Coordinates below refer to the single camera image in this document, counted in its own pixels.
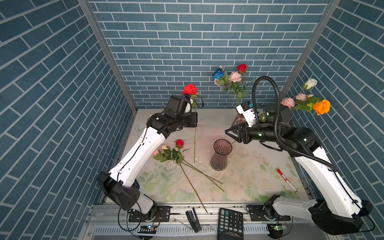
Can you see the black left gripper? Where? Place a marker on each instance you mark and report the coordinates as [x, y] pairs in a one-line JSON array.
[[193, 118]]

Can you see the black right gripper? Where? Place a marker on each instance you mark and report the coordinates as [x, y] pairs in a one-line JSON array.
[[244, 134]]

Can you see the pink glass vase with twine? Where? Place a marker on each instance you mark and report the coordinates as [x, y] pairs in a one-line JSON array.
[[239, 119]]

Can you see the dark smoky glass vase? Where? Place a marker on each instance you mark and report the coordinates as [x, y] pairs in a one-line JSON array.
[[222, 148]]

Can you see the blue rose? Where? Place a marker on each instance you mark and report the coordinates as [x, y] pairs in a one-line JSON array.
[[219, 73]]

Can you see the large pink rose spray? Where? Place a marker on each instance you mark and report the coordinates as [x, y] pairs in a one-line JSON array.
[[235, 84]]

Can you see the small red rose stem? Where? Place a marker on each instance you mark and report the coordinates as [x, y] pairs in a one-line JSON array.
[[242, 68]]

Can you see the pink rose stem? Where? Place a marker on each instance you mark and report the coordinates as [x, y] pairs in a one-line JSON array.
[[299, 102]]

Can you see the orange rose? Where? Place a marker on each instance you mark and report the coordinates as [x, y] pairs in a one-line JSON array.
[[320, 107]]

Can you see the white rose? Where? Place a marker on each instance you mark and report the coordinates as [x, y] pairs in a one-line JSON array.
[[309, 84]]

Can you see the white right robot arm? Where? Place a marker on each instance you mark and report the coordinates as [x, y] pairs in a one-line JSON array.
[[340, 211]]

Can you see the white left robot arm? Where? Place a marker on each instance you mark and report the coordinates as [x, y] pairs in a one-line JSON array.
[[119, 183]]

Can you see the bunch of roses on table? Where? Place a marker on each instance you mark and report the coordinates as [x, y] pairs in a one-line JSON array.
[[176, 155]]

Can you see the red white marker pen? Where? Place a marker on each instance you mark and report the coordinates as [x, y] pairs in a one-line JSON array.
[[287, 181]]

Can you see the black calculator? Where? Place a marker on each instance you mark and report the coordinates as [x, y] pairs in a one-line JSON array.
[[230, 225]]

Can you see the black stapler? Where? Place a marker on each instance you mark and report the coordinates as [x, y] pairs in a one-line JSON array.
[[193, 220]]

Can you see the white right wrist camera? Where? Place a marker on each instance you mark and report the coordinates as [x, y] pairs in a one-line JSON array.
[[246, 109]]

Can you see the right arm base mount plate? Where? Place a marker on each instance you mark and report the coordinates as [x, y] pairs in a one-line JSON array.
[[256, 212]]

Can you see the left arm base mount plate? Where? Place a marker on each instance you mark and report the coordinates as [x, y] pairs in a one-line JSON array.
[[161, 214]]

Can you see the aluminium front rail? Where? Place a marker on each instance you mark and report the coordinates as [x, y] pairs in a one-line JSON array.
[[111, 214]]

